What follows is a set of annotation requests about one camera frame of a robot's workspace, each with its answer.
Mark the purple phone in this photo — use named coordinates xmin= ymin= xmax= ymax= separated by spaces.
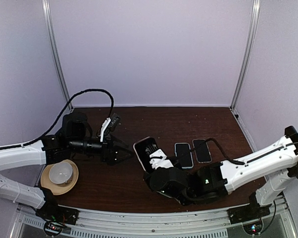
xmin=175 ymin=143 xmax=193 ymax=168
xmin=192 ymin=138 xmax=212 ymax=163

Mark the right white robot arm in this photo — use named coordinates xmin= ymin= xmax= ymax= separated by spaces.
xmin=134 ymin=126 xmax=298 ymax=219

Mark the dark phone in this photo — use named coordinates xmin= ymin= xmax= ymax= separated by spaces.
xmin=134 ymin=137 xmax=159 ymax=172

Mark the white bowl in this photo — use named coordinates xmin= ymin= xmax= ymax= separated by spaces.
xmin=49 ymin=162 xmax=73 ymax=185

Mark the light blue phone case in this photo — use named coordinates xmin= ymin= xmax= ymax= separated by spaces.
xmin=174 ymin=142 xmax=194 ymax=170

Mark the tan saucer plate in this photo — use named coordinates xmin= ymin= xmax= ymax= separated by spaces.
xmin=40 ymin=160 xmax=79 ymax=195

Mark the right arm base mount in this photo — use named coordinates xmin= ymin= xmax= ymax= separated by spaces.
xmin=227 ymin=205 xmax=270 ymax=236

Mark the aluminium corner post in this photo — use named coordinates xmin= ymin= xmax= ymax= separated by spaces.
xmin=42 ymin=0 xmax=70 ymax=101
xmin=230 ymin=0 xmax=261 ymax=111

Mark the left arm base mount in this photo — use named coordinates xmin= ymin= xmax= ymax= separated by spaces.
xmin=32 ymin=206 xmax=79 ymax=237

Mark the left aluminium corner post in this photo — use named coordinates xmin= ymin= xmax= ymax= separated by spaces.
xmin=42 ymin=0 xmax=70 ymax=101

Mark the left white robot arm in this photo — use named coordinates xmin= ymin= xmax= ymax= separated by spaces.
xmin=0 ymin=112 xmax=133 ymax=220

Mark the pinkish beige phone case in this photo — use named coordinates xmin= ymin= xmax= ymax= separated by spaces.
xmin=133 ymin=136 xmax=162 ymax=172

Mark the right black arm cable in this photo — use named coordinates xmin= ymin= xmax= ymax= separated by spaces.
xmin=181 ymin=138 xmax=246 ymax=167

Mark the right aluminium corner post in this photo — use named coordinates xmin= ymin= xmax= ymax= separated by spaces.
xmin=230 ymin=0 xmax=261 ymax=111

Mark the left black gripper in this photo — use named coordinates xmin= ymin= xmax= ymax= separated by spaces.
xmin=69 ymin=133 xmax=135 ymax=166

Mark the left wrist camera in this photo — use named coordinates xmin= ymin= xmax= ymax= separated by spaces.
xmin=99 ymin=113 xmax=121 ymax=142

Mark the clear magsafe phone case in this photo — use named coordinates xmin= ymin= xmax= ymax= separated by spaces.
xmin=192 ymin=138 xmax=213 ymax=164

